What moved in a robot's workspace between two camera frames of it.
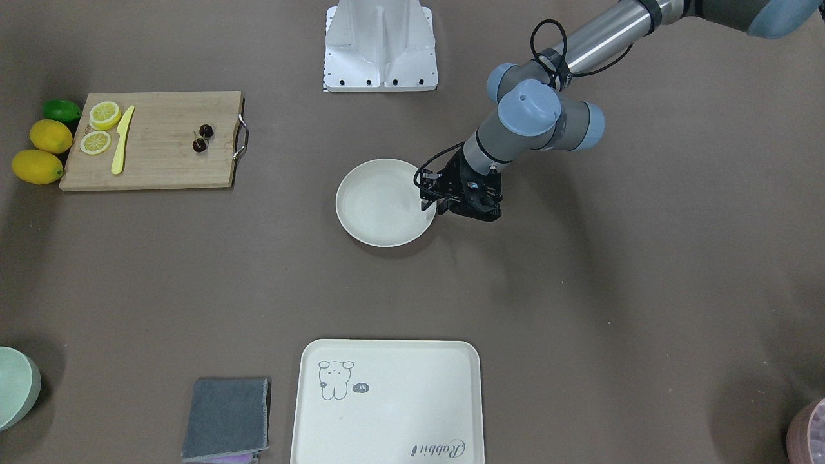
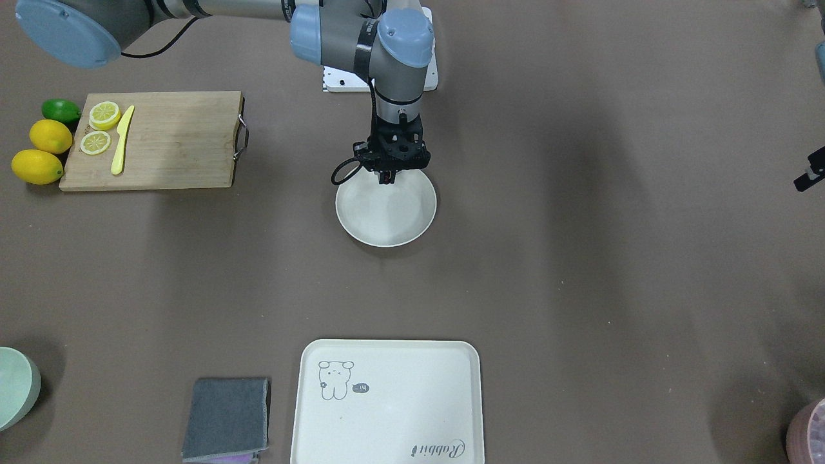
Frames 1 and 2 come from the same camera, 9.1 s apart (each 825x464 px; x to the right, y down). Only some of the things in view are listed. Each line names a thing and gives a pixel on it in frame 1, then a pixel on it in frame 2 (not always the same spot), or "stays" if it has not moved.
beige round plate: x=378 y=203 stays
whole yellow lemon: x=37 y=166 stays
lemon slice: x=95 y=142 stays
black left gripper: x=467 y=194 to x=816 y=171
